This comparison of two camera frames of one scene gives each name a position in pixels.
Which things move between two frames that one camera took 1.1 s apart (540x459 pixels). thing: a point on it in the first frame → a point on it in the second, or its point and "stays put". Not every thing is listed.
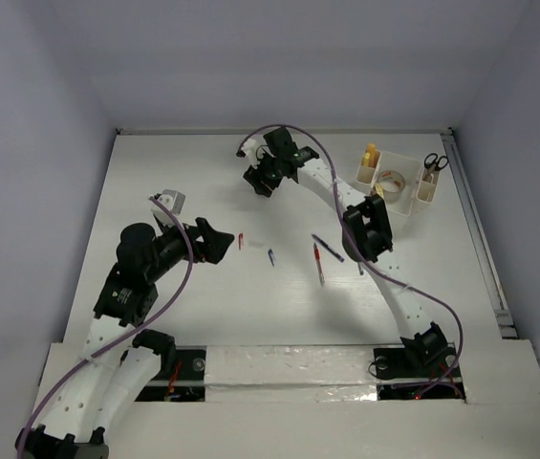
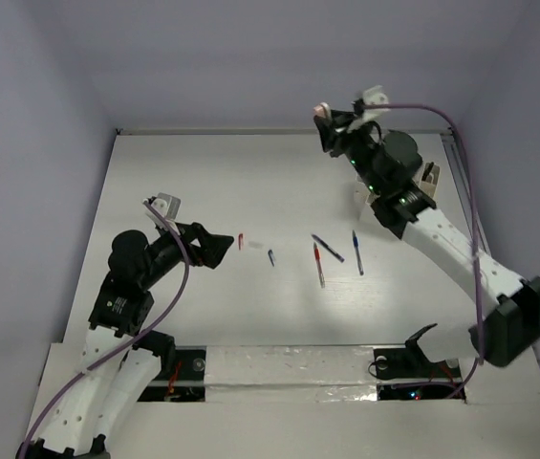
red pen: (319, 264) stays put
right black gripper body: (268, 171) → (355, 143)
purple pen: (322, 244) stays put
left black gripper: (214, 242) stays put
